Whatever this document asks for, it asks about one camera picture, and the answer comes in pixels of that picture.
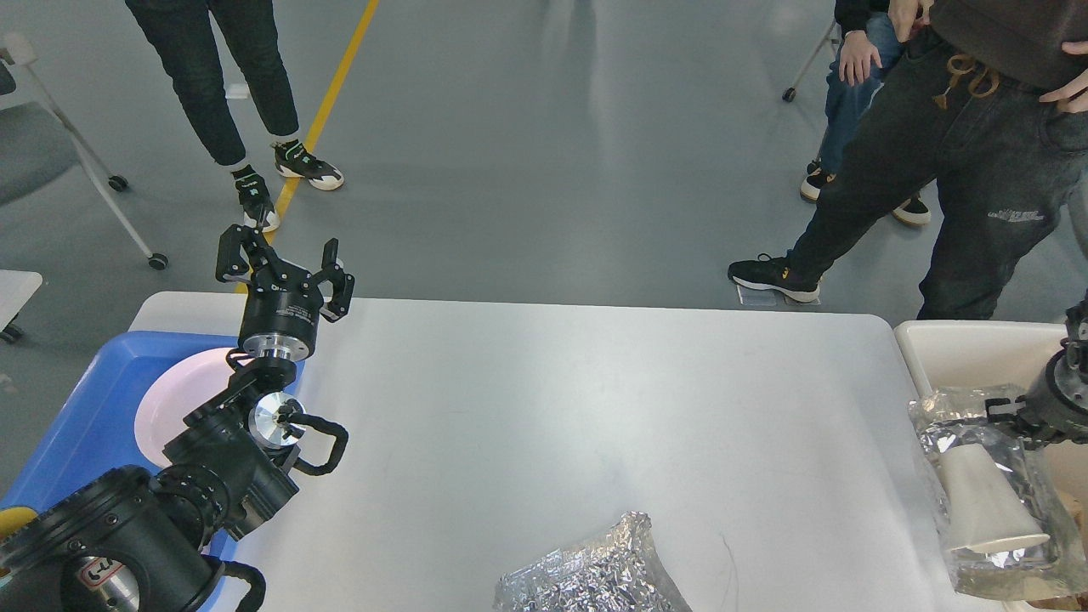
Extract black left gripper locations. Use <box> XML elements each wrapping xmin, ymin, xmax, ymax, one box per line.
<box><xmin>214</xmin><ymin>224</ymin><xmax>356</xmax><ymax>363</ymax></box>

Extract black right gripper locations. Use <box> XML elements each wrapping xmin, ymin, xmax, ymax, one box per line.
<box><xmin>984</xmin><ymin>346</ymin><xmax>1087</xmax><ymax>445</ymax></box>

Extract foil bag with paper cup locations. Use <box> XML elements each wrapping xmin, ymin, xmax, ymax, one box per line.
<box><xmin>908</xmin><ymin>384</ymin><xmax>1087</xmax><ymax>602</ymax></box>

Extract pink plate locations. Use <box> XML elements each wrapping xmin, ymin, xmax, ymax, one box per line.
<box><xmin>133</xmin><ymin>348</ymin><xmax>234</xmax><ymax>468</ymax></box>

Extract aluminium foil bag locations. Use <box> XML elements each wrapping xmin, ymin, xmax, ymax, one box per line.
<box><xmin>493</xmin><ymin>512</ymin><xmax>691</xmax><ymax>611</ymax></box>

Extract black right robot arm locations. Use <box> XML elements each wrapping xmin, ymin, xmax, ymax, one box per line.
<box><xmin>984</xmin><ymin>299</ymin><xmax>1087</xmax><ymax>449</ymax></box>

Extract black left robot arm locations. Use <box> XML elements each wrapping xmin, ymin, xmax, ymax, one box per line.
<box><xmin>3</xmin><ymin>224</ymin><xmax>356</xmax><ymax>611</ymax></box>

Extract white plastic bin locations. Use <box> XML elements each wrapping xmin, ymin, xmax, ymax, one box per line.
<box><xmin>895</xmin><ymin>320</ymin><xmax>1087</xmax><ymax>611</ymax></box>

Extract blue plastic tray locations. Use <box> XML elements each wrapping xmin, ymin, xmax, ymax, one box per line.
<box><xmin>3</xmin><ymin>332</ymin><xmax>230</xmax><ymax>558</ymax></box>

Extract white side table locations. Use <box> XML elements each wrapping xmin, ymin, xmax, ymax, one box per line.
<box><xmin>1</xmin><ymin>269</ymin><xmax>44</xmax><ymax>343</ymax></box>

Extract grey office chair left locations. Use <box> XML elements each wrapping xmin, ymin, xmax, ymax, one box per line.
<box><xmin>1</xmin><ymin>30</ymin><xmax>168</xmax><ymax>271</ymax></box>

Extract walking person dark clothes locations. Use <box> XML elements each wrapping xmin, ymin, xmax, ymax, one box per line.
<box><xmin>728</xmin><ymin>1</ymin><xmax>1087</xmax><ymax>320</ymax></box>

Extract teal mug yellow inside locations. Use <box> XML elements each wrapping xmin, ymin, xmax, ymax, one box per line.
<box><xmin>0</xmin><ymin>505</ymin><xmax>38</xmax><ymax>543</ymax></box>

